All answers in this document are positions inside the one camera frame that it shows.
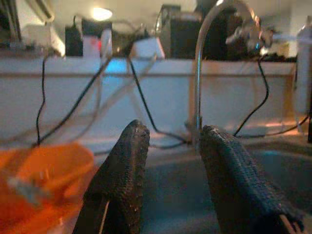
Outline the thin black cable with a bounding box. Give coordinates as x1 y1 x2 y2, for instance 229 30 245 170
233 58 269 137
128 58 190 147
36 57 47 146

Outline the thick black cable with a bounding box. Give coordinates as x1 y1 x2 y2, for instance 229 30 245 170
39 58 112 144

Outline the large black device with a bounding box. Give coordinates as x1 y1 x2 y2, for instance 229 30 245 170
156 4 244 61

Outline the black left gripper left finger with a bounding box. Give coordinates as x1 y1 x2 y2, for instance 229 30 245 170
72 119 151 234

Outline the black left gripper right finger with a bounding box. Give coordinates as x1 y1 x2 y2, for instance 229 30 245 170
199 124 305 234

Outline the steel kitchen sink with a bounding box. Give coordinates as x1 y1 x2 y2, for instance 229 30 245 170
143 136 312 234

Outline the white and red box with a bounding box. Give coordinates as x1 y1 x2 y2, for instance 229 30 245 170
82 28 113 58

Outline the orange bowl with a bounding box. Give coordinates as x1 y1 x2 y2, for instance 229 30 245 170
0 142 96 234

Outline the black power adapter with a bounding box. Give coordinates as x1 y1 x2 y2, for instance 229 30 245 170
65 16 84 57

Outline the chrome sink faucet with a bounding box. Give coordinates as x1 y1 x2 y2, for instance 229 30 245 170
194 0 275 146

